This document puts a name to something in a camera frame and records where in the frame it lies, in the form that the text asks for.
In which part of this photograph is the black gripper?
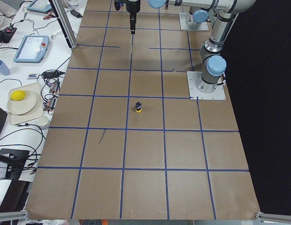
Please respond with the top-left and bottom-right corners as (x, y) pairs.
(126, 0), (140, 35)

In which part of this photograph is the yellow push button switch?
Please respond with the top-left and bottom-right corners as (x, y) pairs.
(134, 101), (142, 113)

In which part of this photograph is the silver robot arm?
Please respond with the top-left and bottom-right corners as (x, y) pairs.
(148, 0), (255, 93)
(114, 0), (209, 35)

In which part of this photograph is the black power adapter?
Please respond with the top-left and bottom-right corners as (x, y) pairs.
(70, 10), (82, 18)

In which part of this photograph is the blue teach pendant far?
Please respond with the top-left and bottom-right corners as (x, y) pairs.
(27, 0), (52, 14)

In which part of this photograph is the blue teach pendant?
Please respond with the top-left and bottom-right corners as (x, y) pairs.
(14, 35), (50, 63)
(27, 0), (52, 14)

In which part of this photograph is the blue teach pendant near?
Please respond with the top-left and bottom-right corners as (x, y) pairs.
(14, 35), (50, 63)

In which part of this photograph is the beige rectangular tray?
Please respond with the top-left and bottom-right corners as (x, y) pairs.
(8, 82), (43, 125)

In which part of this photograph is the white paper cup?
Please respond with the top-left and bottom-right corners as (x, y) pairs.
(37, 116), (51, 129)

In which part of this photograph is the beige round plate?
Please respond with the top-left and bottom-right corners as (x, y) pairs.
(7, 90), (37, 115)

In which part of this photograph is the yellow lemon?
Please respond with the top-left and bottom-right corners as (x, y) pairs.
(10, 90), (26, 101)

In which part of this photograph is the light blue plastic cup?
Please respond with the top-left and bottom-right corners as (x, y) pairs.
(0, 60), (10, 75)

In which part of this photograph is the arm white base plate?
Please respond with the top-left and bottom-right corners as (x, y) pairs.
(187, 71), (226, 100)
(179, 13), (209, 32)

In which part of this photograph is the aluminium frame post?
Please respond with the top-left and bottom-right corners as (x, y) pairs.
(49, 0), (77, 49)

